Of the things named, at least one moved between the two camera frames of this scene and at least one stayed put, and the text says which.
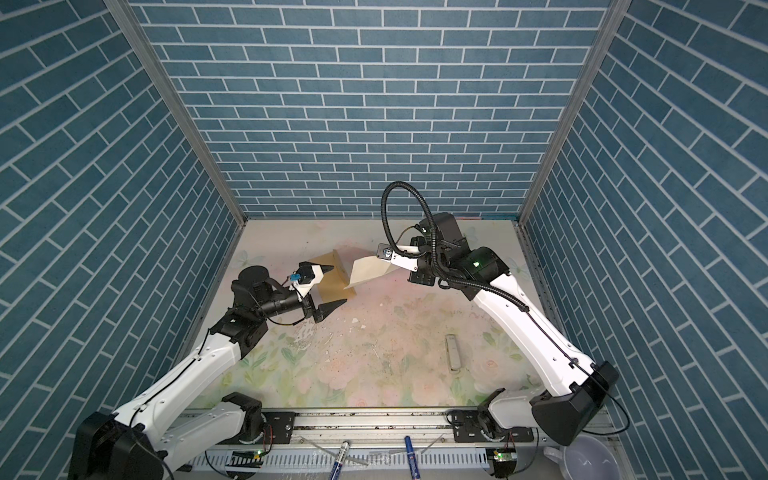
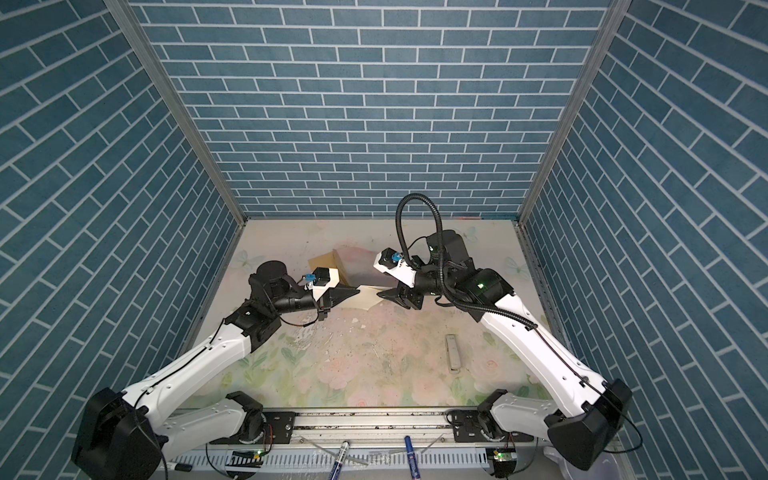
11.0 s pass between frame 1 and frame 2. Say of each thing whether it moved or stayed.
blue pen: stayed
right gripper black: moved
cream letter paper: moved
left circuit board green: stayed
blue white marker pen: stayed
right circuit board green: stayed
